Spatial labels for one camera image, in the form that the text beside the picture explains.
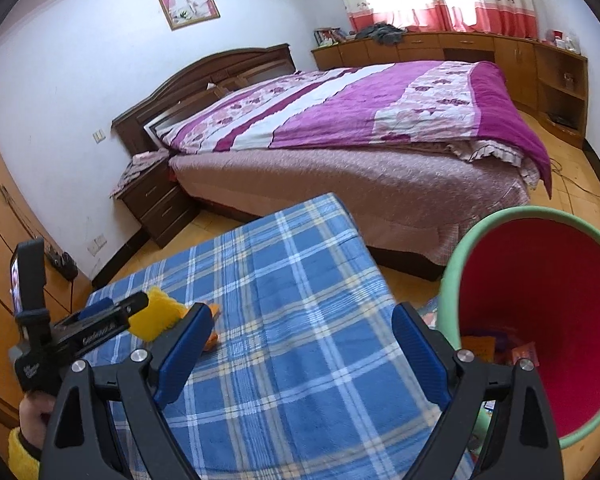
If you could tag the dark clothes pile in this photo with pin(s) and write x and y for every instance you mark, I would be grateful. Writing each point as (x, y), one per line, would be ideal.
(382, 33)

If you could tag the framed wedding photo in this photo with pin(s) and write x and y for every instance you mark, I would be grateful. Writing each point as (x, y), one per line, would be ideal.
(182, 13)

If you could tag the purple floral quilt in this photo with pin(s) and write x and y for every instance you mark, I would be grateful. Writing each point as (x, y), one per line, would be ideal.
(433, 106)

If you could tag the dark wooden bed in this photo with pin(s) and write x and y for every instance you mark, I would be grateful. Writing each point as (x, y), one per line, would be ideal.
(405, 202)

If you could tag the long wooden cabinet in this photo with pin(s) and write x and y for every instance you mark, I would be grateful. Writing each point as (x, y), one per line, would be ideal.
(548, 83)

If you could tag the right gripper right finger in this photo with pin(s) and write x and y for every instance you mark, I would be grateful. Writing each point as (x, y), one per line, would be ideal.
(428, 352)

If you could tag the blue plaid tablecloth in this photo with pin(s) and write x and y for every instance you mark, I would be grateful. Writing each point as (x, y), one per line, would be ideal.
(307, 380)

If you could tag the left hand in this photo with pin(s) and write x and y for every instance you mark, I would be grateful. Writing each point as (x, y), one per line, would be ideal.
(34, 412)

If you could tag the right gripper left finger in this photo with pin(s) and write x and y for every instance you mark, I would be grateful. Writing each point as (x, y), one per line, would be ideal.
(175, 353)

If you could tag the pink cloth on nightstand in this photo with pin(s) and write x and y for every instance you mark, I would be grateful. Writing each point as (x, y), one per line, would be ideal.
(139, 164)

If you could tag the red bin green rim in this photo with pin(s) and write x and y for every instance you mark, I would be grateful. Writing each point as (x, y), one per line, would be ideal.
(532, 274)

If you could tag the yellow sponge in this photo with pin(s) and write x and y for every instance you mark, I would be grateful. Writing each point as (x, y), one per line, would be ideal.
(161, 314)

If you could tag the yellow knit sleeve forearm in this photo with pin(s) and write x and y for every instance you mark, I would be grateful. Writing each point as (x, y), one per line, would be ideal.
(21, 463)

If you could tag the dark wooden nightstand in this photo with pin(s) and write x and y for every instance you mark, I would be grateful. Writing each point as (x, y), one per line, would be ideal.
(157, 200)

